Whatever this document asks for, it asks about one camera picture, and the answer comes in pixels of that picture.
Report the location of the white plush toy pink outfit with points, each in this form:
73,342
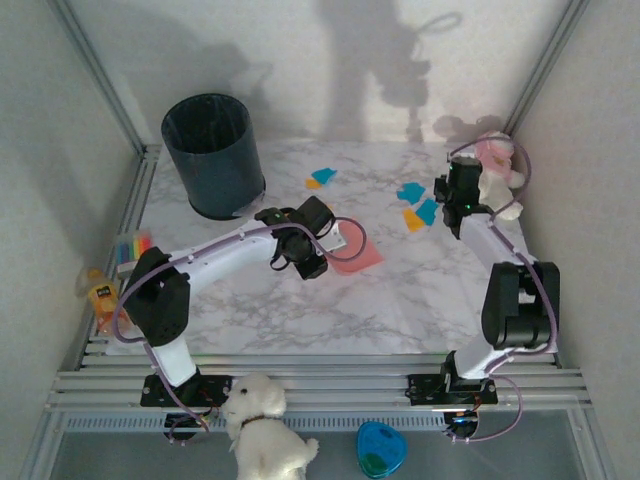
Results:
497,155

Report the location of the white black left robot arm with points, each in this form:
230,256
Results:
230,255

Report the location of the small orange paper scrap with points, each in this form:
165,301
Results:
313,184

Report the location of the blue heart-shaped box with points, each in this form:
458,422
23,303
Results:
382,450

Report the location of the aluminium side rail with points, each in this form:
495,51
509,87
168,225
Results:
131,200

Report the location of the pink plastic dustpan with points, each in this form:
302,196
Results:
362,252

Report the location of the dark round trash bin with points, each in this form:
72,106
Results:
220,165

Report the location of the colourful marker set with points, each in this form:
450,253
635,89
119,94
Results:
132,247

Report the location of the aluminium corner post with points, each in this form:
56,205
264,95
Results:
545,65
102,80

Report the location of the white plush dog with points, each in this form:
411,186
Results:
265,440

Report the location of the aluminium frame rails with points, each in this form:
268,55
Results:
325,380

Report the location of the black base electronics housing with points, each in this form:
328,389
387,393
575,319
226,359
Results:
180,425
462,427

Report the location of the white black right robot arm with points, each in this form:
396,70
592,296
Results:
480,240

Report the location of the blue paper scrap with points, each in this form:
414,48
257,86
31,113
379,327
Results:
428,211
411,192
324,175

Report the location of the orange juice bottle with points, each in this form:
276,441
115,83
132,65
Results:
102,300

